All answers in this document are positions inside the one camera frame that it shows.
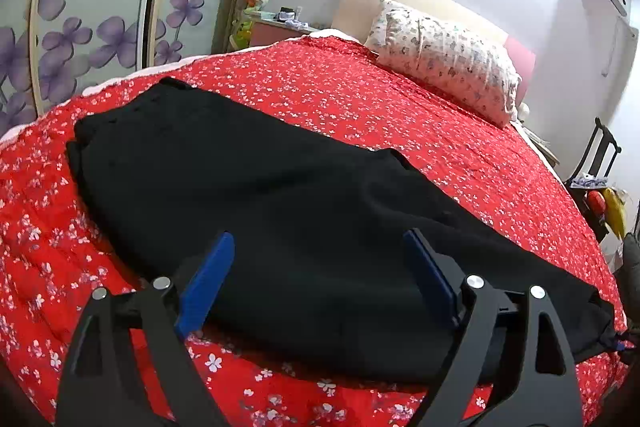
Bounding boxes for black pants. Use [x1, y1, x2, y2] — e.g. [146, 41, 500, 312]
[66, 78, 615, 384]

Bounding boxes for red floral bedspread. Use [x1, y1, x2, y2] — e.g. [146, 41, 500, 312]
[1, 30, 627, 426]

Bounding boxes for yellow banana plush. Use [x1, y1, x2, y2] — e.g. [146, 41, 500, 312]
[602, 187, 628, 239]

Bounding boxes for black wooden chair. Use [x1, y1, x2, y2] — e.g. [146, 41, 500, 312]
[563, 117, 622, 234]

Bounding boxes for right bedside table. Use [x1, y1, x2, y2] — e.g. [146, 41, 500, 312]
[513, 121, 560, 168]

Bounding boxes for floral white pillow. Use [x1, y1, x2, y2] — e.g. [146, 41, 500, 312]
[366, 0, 521, 128]

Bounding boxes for pink pillow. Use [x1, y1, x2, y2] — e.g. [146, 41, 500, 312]
[504, 35, 536, 105]

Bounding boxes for white air conditioner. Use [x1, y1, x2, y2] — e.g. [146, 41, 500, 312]
[525, 0, 637, 172]

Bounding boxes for cream padded headboard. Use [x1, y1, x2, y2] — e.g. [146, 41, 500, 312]
[331, 0, 509, 44]

